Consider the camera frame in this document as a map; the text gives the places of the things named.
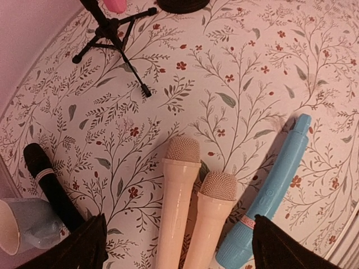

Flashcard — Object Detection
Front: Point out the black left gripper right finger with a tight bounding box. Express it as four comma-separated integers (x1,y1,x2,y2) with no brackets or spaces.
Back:
252,215,339,269

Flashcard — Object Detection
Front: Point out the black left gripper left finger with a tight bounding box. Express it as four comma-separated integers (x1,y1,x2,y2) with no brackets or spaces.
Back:
18,214,107,269

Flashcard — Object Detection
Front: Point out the blue microphone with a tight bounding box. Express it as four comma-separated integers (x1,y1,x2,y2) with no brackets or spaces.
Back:
215,114,311,268

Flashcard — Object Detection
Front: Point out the beige microphone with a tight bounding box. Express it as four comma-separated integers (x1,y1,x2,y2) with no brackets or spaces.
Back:
183,171,237,268
154,136,201,268

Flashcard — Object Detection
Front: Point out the black microphone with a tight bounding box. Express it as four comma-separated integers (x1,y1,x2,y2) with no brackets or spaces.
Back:
23,143,85,233

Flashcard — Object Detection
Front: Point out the black straight stand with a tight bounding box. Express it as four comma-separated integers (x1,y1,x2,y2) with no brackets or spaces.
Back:
157,0,210,14

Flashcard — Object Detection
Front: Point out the blue ceramic mug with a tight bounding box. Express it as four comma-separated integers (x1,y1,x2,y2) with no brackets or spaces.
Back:
1,198,62,256

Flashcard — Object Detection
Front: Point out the black tripod shock mount stand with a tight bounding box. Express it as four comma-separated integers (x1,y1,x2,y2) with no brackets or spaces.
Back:
72,0,158,98

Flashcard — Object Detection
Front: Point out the pink microphone in shock mount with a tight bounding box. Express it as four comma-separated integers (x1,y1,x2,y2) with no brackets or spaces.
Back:
103,0,127,13

